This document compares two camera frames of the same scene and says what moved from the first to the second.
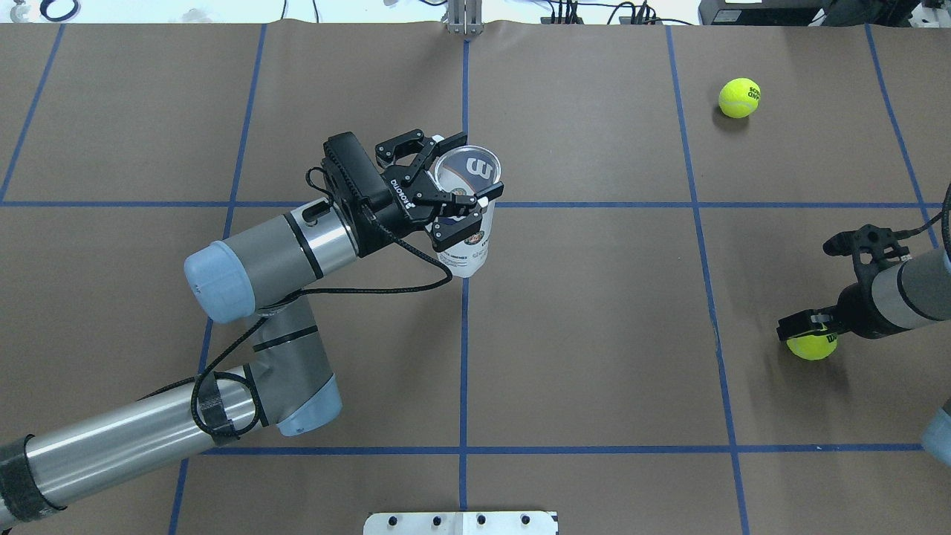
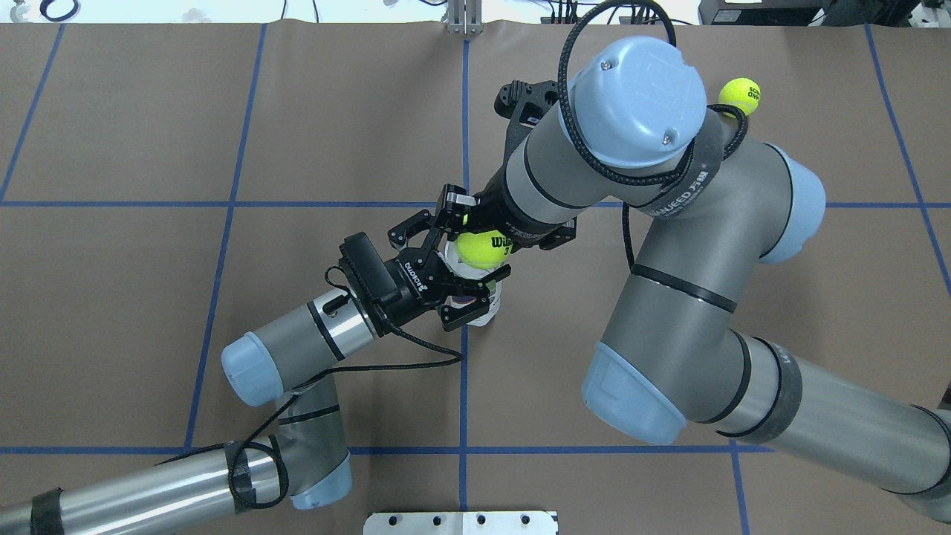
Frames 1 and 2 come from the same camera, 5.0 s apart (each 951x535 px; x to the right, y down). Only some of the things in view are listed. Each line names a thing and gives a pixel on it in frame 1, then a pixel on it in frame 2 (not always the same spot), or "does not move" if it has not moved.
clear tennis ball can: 469,169 to 461,268
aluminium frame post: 463,17 does not move
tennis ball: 739,97 does not move
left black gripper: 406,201 to 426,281
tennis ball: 813,347 to 484,250
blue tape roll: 44,4 does not move
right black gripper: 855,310 to 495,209
